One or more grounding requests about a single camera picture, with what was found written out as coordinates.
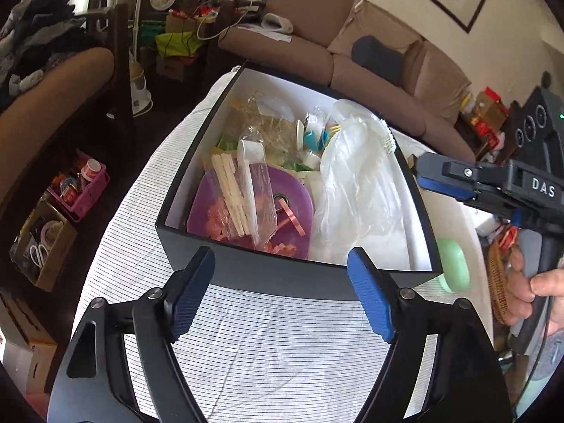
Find black cardboard box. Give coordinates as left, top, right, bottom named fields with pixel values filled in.
left=155, top=62, right=443, bottom=290

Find open cardboard box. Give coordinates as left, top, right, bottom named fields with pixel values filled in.
left=9, top=202, right=79, bottom=292

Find grey cushion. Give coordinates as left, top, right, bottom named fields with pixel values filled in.
left=352, top=35, right=404, bottom=87

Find white handled scissors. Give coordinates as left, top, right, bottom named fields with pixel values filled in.
left=28, top=241, right=52, bottom=270

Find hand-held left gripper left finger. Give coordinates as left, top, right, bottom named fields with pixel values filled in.
left=46, top=246, right=216, bottom=423

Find crumpled clear plastic bag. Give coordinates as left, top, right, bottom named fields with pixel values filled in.
left=229, top=92, right=301, bottom=160

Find desktop with white striped cloth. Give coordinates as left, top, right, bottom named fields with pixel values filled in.
left=70, top=66, right=497, bottom=423

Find brown armchair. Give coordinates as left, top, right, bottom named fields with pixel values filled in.
left=0, top=46, right=118, bottom=206

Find white garment steamer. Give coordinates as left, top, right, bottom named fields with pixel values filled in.
left=103, top=0, right=154, bottom=118

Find wicker basket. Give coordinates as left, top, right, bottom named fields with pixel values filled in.
left=486, top=237, right=521, bottom=327

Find person's right hand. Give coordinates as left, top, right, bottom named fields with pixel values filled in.
left=505, top=247, right=564, bottom=332

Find pink ribbon pieces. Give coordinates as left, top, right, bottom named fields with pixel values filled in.
left=202, top=197, right=248, bottom=244

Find pile of clothes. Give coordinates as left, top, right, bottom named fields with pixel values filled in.
left=0, top=0, right=90, bottom=98

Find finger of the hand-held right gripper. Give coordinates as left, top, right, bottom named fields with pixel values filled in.
left=416, top=153, right=514, bottom=182
left=418, top=175, right=508, bottom=213

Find dark wooden chair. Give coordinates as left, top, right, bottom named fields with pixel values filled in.
left=85, top=2, right=138, bottom=129

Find white plastic spoon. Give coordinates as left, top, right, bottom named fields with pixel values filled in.
left=237, top=140, right=265, bottom=246

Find white papers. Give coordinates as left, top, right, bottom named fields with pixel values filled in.
left=237, top=24, right=292, bottom=43

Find pink plastic basket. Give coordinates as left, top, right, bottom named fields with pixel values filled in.
left=46, top=158, right=111, bottom=223

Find brown sofa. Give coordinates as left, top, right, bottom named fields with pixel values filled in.
left=217, top=0, right=490, bottom=165

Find teal white plastic toy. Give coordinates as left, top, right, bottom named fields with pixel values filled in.
left=295, top=120, right=323, bottom=151

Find wooden sticks packet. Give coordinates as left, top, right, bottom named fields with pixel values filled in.
left=210, top=139, right=283, bottom=247

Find green bag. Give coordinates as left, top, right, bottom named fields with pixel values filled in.
left=154, top=30, right=204, bottom=61

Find white curved device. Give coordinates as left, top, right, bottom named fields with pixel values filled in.
left=262, top=13, right=294, bottom=34

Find clear plastic glove bag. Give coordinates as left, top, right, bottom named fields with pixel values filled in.
left=314, top=99, right=405, bottom=266

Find tan sofa back cushion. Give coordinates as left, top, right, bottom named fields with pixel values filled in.
left=328, top=0, right=424, bottom=68
left=403, top=41, right=473, bottom=125

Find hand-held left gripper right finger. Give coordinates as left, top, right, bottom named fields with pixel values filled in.
left=347, top=247, right=514, bottom=423

